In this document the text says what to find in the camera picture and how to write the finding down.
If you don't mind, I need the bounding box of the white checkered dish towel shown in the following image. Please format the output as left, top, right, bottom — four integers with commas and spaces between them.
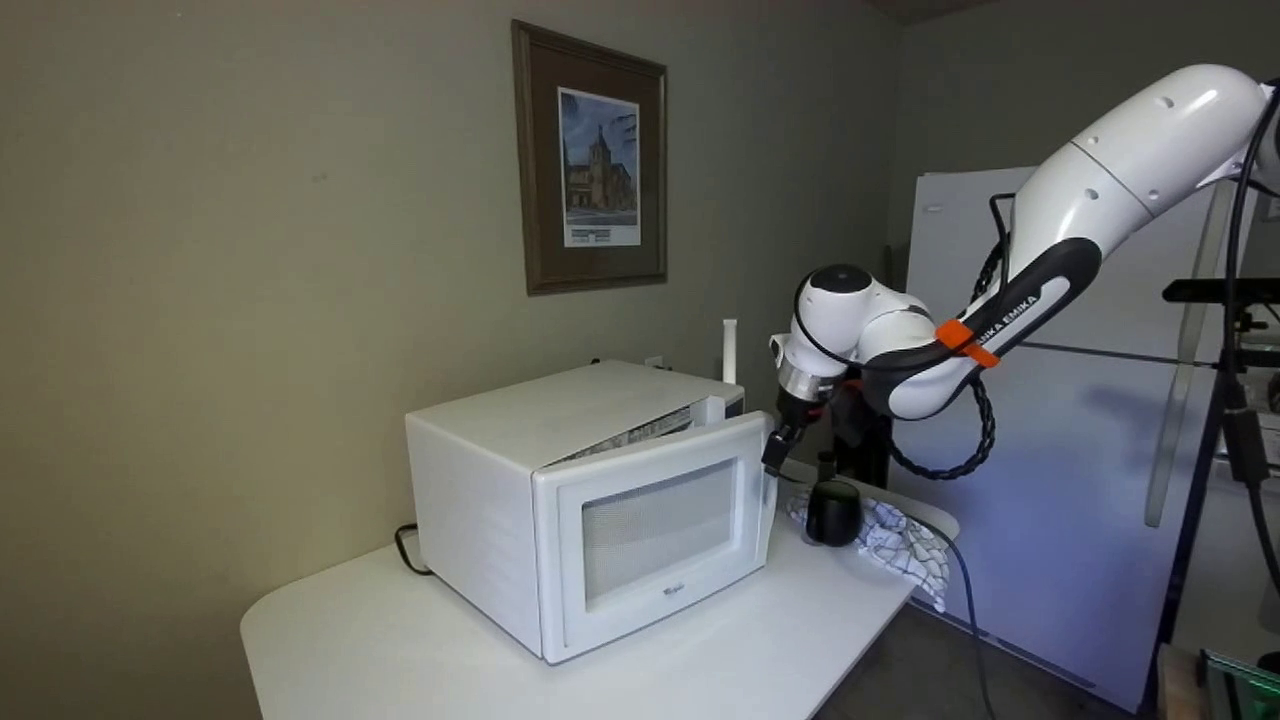
855, 500, 953, 613

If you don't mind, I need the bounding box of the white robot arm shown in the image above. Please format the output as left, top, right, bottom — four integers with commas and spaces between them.
760, 65, 1276, 470

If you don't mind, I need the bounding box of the white microwave oven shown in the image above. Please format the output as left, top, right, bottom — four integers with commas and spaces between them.
406, 359, 775, 663

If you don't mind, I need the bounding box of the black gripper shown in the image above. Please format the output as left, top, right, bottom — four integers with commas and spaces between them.
760, 379, 893, 489

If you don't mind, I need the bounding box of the dark green mug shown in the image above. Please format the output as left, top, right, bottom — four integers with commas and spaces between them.
803, 481, 865, 549

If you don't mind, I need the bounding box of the white microwave door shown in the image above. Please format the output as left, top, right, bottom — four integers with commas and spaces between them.
535, 413, 775, 663

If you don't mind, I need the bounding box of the black camera tripod stand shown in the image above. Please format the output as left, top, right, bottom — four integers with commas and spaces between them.
1137, 272, 1280, 720

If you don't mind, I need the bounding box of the black microwave power cord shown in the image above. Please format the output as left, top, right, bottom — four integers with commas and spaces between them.
389, 519, 435, 580

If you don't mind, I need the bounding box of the framed picture on wall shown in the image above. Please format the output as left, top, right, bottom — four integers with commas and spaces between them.
514, 20, 669, 295

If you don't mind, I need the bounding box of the white refrigerator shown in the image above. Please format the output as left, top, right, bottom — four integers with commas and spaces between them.
893, 184, 1231, 706

